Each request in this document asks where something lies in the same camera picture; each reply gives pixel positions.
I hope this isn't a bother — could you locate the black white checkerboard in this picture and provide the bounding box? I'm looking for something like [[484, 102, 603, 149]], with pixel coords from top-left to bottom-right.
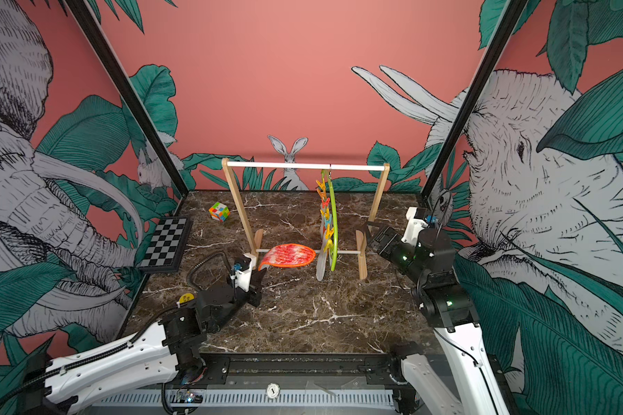
[[137, 216, 193, 273]]

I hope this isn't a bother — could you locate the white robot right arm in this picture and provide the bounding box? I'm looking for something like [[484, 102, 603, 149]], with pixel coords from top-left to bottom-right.
[[363, 221, 518, 414]]

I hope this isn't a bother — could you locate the wooden hanger rack frame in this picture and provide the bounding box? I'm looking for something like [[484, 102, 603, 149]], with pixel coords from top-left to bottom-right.
[[221, 157, 390, 280]]

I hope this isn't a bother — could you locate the colourful puzzle cube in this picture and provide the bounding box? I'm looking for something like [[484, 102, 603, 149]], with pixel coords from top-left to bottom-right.
[[209, 202, 230, 222]]

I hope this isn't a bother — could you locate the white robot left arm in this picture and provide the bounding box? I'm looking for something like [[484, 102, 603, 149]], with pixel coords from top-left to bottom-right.
[[0, 270, 266, 414]]

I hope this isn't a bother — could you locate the grey textured insole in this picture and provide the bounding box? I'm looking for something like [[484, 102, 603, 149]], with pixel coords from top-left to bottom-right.
[[316, 219, 329, 281]]

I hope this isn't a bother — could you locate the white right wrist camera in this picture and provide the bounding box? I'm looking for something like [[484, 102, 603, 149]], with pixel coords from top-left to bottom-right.
[[401, 207, 439, 247]]

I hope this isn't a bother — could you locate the white perforated rail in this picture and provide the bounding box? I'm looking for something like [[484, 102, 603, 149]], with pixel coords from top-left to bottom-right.
[[90, 388, 396, 410]]

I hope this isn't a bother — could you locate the green clip hanger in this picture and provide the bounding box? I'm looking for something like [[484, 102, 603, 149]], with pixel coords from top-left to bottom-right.
[[317, 169, 338, 272]]

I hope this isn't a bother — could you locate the red orange-edged insole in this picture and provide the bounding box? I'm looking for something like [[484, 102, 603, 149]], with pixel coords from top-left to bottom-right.
[[258, 244, 316, 271]]

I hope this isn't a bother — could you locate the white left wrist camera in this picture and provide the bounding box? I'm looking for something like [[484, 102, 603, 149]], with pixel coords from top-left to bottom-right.
[[231, 253, 257, 292]]

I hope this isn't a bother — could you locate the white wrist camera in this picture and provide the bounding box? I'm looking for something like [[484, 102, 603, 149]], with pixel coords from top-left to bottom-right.
[[231, 253, 257, 292], [401, 207, 439, 247]]

